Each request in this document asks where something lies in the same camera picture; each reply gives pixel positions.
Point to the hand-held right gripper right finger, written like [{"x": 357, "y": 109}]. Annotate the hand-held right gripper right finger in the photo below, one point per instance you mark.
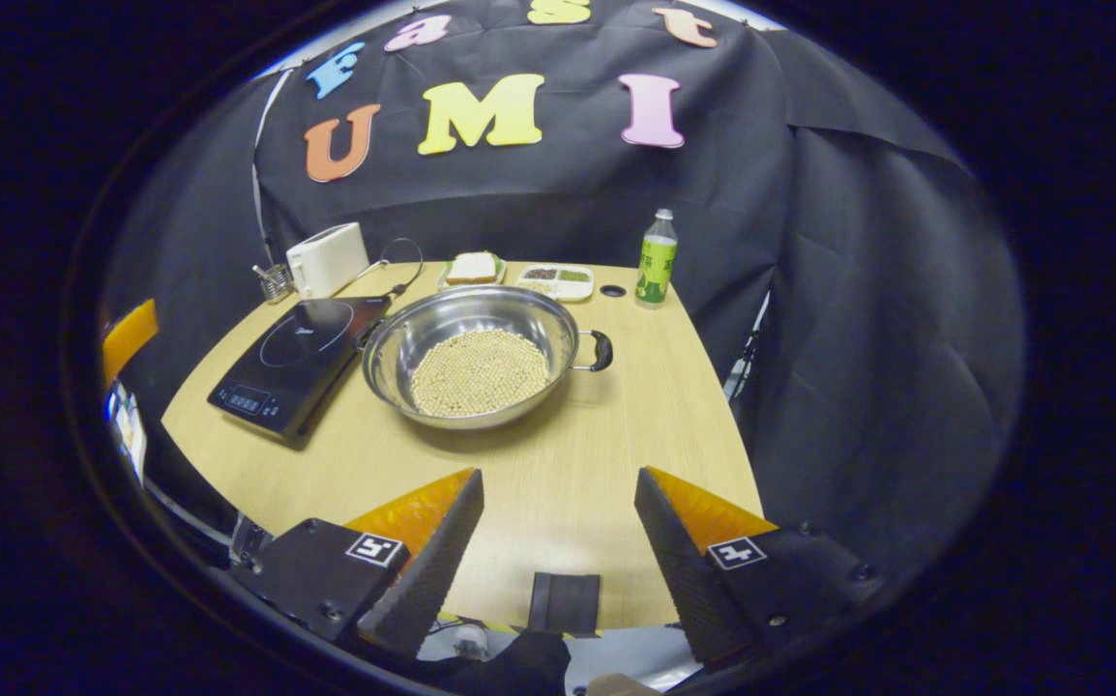
[{"x": 689, "y": 580}]

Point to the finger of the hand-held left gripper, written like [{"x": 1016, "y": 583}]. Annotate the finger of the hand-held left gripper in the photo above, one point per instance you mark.
[{"x": 128, "y": 338}]

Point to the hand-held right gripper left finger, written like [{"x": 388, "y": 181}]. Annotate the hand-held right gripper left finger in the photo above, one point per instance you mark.
[{"x": 423, "y": 580}]

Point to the black induction cooktop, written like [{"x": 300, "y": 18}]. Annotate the black induction cooktop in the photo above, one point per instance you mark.
[{"x": 297, "y": 362}]

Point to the pile of soybeans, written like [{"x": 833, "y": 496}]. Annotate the pile of soybeans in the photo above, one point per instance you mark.
[{"x": 481, "y": 372}]

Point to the stainless steel pot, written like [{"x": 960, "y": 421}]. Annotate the stainless steel pot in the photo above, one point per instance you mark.
[{"x": 423, "y": 324}]

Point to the black table edge pad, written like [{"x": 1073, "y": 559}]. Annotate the black table edge pad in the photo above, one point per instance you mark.
[{"x": 565, "y": 604}]

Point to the person's dark clothing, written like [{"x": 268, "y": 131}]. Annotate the person's dark clothing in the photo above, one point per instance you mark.
[{"x": 529, "y": 667}]

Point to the white toaster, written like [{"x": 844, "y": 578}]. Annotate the white toaster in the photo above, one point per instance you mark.
[{"x": 326, "y": 261}]

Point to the black backdrop cloth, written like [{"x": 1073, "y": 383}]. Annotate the black backdrop cloth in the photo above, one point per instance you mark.
[{"x": 858, "y": 338}]

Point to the small plate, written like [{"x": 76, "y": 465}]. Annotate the small plate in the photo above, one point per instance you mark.
[{"x": 442, "y": 282}]

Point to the green drink bottle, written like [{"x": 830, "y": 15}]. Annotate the green drink bottle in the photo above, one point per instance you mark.
[{"x": 657, "y": 266}]

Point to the white divided grain tray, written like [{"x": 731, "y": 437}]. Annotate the white divided grain tray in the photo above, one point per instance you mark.
[{"x": 558, "y": 287}]

